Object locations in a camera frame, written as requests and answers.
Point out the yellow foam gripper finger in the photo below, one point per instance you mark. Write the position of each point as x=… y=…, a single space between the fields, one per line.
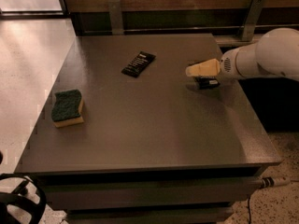
x=209 y=68

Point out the dark blueberry rxbar wrapper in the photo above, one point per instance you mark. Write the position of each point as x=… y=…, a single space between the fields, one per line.
x=207 y=82

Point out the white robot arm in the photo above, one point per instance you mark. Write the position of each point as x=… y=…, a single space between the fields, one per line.
x=276 y=54

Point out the green and yellow sponge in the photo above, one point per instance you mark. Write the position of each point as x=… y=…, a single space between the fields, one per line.
x=67 y=108

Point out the black snack bar wrapper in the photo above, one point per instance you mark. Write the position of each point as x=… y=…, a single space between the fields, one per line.
x=138 y=64

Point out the grey drawer cabinet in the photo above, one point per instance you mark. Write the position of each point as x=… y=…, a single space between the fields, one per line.
x=153 y=149

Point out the black chair base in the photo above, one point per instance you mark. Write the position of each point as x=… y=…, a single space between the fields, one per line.
x=17 y=197

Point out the right metal wall bracket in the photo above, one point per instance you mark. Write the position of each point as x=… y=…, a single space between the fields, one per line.
x=246 y=31

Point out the metal wall bracket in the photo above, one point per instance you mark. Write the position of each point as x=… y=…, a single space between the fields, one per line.
x=246 y=31
x=115 y=15

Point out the left metal wall bracket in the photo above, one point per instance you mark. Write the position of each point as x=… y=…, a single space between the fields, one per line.
x=115 y=15

